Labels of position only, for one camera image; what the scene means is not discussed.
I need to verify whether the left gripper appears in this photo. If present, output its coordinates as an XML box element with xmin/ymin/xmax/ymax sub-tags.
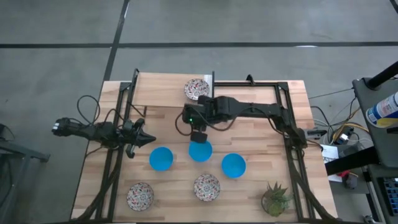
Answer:
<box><xmin>121</xmin><ymin>117</ymin><xmax>157</xmax><ymax>159</ymax></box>

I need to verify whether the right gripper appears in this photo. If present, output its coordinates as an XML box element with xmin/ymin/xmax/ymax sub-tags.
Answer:
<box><xmin>183</xmin><ymin>95</ymin><xmax>218</xmax><ymax>131</ymax></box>

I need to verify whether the blue mini bowl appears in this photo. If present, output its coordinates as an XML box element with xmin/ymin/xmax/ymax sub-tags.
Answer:
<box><xmin>221</xmin><ymin>152</ymin><xmax>247</xmax><ymax>179</ymax></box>
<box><xmin>149</xmin><ymin>146</ymin><xmax>174</xmax><ymax>172</ymax></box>
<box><xmin>188</xmin><ymin>140</ymin><xmax>213</xmax><ymax>163</ymax></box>

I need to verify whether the floral patterned mini bowl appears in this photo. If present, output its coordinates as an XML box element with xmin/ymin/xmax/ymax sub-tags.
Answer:
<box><xmin>193</xmin><ymin>174</ymin><xmax>221</xmax><ymax>202</ymax></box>
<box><xmin>183</xmin><ymin>78</ymin><xmax>211</xmax><ymax>101</ymax></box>
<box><xmin>126</xmin><ymin>182</ymin><xmax>155</xmax><ymax>212</ymax></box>

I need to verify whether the raised wooden shelf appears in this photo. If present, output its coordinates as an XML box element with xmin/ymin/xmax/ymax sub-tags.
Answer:
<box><xmin>129</xmin><ymin>67</ymin><xmax>216</xmax><ymax>121</ymax></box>

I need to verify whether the grey metal stand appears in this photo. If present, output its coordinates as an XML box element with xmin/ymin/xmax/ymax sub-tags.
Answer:
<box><xmin>0</xmin><ymin>123</ymin><xmax>50</xmax><ymax>218</ymax></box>

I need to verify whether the small black box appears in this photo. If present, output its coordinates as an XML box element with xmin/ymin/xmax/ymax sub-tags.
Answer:
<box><xmin>306</xmin><ymin>129</ymin><xmax>324</xmax><ymax>139</ymax></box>

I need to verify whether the potted succulent plant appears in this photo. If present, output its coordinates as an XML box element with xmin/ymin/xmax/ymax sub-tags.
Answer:
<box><xmin>261</xmin><ymin>182</ymin><xmax>295</xmax><ymax>218</ymax></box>

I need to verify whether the white paper sheet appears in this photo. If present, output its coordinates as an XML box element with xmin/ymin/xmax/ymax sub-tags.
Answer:
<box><xmin>321</xmin><ymin>144</ymin><xmax>340</xmax><ymax>183</ymax></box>

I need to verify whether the grey equipment cart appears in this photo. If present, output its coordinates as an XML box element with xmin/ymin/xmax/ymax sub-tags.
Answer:
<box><xmin>352</xmin><ymin>77</ymin><xmax>398</xmax><ymax>224</ymax></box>

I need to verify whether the black stand beam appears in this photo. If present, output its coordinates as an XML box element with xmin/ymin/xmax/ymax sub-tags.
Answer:
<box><xmin>325</xmin><ymin>146</ymin><xmax>382</xmax><ymax>177</ymax></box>

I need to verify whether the dark grey object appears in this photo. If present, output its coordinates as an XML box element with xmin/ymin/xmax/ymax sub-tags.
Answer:
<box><xmin>345</xmin><ymin>172</ymin><xmax>359</xmax><ymax>190</ymax></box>

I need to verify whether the white blue spray can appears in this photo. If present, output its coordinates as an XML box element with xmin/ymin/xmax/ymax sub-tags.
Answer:
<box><xmin>365</xmin><ymin>91</ymin><xmax>398</xmax><ymax>128</ymax></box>

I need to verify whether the black pole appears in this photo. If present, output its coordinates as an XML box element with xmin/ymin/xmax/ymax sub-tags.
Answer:
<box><xmin>366</xmin><ymin>60</ymin><xmax>398</xmax><ymax>90</ymax></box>

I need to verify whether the black organizer box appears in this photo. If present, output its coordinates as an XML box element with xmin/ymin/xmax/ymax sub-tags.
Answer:
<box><xmin>381</xmin><ymin>176</ymin><xmax>398</xmax><ymax>216</ymax></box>

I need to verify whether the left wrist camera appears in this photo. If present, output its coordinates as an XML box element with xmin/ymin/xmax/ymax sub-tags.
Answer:
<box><xmin>124</xmin><ymin>119</ymin><xmax>137</xmax><ymax>134</ymax></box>

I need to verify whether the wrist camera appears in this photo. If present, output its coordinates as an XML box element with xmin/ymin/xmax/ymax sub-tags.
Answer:
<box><xmin>124</xmin><ymin>119</ymin><xmax>137</xmax><ymax>134</ymax></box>
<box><xmin>190</xmin><ymin>130</ymin><xmax>208</xmax><ymax>144</ymax></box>

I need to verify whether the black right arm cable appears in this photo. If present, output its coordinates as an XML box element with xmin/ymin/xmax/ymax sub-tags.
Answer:
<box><xmin>175</xmin><ymin>111</ymin><xmax>193</xmax><ymax>137</ymax></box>

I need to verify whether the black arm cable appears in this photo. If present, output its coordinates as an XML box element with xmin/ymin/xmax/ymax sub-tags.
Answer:
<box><xmin>175</xmin><ymin>111</ymin><xmax>193</xmax><ymax>137</ymax></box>
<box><xmin>76</xmin><ymin>95</ymin><xmax>101</xmax><ymax>125</ymax></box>

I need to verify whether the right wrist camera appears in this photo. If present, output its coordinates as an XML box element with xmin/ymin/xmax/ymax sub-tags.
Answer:
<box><xmin>190</xmin><ymin>130</ymin><xmax>208</xmax><ymax>144</ymax></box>

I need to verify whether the black metal table frame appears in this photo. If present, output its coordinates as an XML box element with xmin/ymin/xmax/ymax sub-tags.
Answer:
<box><xmin>70</xmin><ymin>80</ymin><xmax>338</xmax><ymax>223</ymax></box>

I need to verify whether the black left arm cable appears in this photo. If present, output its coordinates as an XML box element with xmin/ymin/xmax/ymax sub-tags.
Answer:
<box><xmin>76</xmin><ymin>95</ymin><xmax>101</xmax><ymax>125</ymax></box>

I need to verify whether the black floor cable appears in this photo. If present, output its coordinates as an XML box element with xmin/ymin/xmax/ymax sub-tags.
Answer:
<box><xmin>309</xmin><ymin>105</ymin><xmax>330</xmax><ymax>125</ymax></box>

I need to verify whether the yellow cable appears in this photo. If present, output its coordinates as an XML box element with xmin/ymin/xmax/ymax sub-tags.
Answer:
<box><xmin>331</xmin><ymin>123</ymin><xmax>369</xmax><ymax>142</ymax></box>

